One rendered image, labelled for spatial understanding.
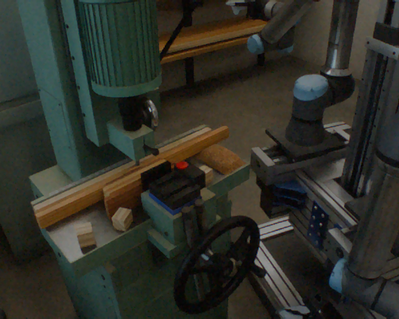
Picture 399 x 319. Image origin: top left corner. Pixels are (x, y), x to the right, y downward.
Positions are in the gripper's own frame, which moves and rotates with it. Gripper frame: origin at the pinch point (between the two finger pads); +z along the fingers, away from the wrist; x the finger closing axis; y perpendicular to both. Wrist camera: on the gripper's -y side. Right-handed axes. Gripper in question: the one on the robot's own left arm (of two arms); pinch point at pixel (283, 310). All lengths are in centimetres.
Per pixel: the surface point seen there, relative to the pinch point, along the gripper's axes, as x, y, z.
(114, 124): -10, -58, 31
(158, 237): -15.8, -27.8, 18.1
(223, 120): 155, -28, 193
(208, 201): -3.7, -32.5, 9.1
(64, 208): -31, -43, 32
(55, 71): -18, -77, 35
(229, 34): 194, -97, 191
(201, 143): 16, -43, 32
